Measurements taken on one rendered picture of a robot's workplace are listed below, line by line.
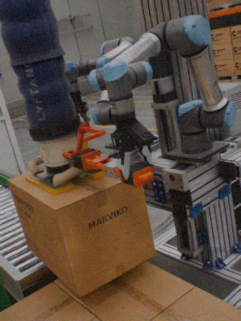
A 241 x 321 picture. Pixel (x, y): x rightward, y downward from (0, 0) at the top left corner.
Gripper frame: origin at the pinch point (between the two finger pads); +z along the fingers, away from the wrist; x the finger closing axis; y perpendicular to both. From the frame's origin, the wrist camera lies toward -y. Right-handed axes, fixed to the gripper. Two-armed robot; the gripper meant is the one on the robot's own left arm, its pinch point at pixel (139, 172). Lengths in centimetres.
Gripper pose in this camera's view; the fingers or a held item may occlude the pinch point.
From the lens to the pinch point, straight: 126.7
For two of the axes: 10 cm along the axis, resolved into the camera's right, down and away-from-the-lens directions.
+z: 2.0, 9.3, 3.0
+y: -5.5, -1.5, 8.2
